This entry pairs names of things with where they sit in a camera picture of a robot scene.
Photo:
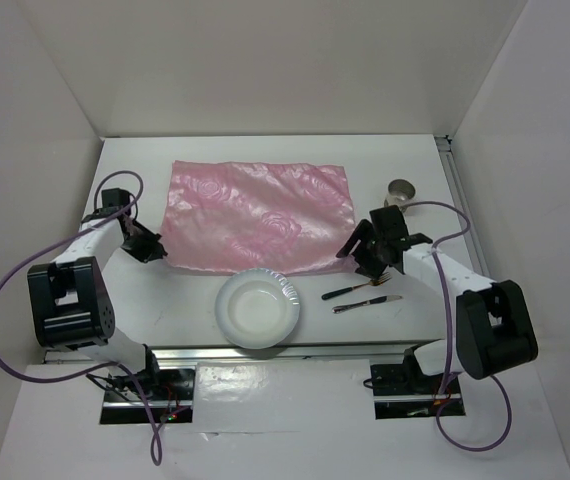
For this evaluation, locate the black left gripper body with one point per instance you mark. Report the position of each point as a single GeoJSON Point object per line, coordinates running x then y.
{"type": "Point", "coordinates": [138, 231]}

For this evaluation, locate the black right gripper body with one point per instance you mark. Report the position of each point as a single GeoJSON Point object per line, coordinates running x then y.
{"type": "Point", "coordinates": [376, 242]}

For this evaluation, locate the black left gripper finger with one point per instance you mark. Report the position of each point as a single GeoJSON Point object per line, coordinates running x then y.
{"type": "Point", "coordinates": [142, 232]}
{"type": "Point", "coordinates": [144, 251]}

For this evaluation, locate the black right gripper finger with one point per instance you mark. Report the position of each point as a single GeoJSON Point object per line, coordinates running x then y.
{"type": "Point", "coordinates": [358, 242]}
{"type": "Point", "coordinates": [368, 265]}

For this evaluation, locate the pink satin rose cloth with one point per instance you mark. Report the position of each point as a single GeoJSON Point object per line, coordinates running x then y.
{"type": "Point", "coordinates": [223, 218]}

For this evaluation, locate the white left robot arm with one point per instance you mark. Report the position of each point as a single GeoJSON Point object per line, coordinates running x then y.
{"type": "Point", "coordinates": [71, 307]}

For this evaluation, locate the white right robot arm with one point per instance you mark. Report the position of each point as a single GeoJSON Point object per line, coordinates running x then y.
{"type": "Point", "coordinates": [488, 328]}

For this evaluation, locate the metal cup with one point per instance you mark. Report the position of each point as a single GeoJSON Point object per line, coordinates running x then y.
{"type": "Point", "coordinates": [400, 193]}

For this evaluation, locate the white scalloped plate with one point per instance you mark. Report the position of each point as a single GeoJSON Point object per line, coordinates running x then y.
{"type": "Point", "coordinates": [257, 308]}

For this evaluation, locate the gold fork black handle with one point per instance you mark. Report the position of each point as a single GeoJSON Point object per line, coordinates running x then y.
{"type": "Point", "coordinates": [371, 283]}

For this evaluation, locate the silver knife black handle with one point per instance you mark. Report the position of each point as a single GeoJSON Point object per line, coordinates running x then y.
{"type": "Point", "coordinates": [374, 301]}

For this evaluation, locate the aluminium front rail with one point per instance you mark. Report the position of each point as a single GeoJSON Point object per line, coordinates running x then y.
{"type": "Point", "coordinates": [377, 351]}

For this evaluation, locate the aluminium rail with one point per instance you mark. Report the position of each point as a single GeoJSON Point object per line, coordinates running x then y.
{"type": "Point", "coordinates": [377, 351]}
{"type": "Point", "coordinates": [470, 238]}

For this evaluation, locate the aluminium right side rail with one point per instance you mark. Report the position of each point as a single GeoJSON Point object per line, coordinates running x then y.
{"type": "Point", "coordinates": [470, 238]}

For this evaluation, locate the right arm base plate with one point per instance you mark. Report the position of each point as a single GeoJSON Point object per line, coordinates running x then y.
{"type": "Point", "coordinates": [402, 391]}

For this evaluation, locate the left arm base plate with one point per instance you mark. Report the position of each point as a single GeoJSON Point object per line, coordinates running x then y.
{"type": "Point", "coordinates": [170, 401]}

